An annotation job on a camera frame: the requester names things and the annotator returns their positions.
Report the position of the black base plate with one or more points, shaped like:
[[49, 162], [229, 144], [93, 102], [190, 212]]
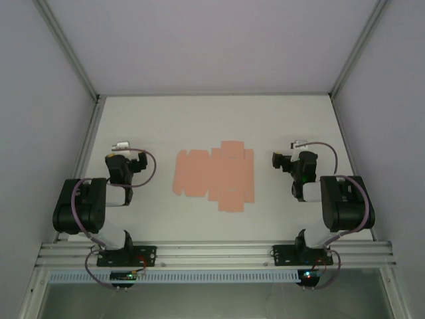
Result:
[[146, 256], [282, 254]]

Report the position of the aluminium frame post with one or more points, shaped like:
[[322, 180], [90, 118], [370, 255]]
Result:
[[73, 56], [358, 50]]

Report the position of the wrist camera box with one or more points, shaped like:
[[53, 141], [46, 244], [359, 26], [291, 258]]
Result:
[[297, 145], [120, 146]]

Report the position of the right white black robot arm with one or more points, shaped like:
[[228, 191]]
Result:
[[348, 206]]

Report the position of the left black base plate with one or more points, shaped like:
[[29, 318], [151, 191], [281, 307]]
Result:
[[146, 256]]

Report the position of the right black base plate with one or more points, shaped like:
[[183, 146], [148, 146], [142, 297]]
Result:
[[282, 254]]

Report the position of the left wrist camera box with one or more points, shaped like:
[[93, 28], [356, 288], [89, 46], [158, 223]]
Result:
[[120, 146]]

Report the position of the aluminium mounting rail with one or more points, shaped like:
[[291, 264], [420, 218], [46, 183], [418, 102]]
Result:
[[212, 256]]

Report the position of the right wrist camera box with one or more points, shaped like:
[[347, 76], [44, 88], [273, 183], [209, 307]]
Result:
[[297, 145]]

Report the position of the pink paper box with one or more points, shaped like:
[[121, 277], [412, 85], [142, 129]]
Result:
[[212, 172]]

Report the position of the aluminium frame leg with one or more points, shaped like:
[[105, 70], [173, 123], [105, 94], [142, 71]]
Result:
[[33, 295], [395, 295]]

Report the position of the aluminium side rail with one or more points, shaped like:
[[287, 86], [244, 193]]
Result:
[[91, 133]]

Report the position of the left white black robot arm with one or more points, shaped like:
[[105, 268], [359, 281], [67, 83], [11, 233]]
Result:
[[79, 206]]

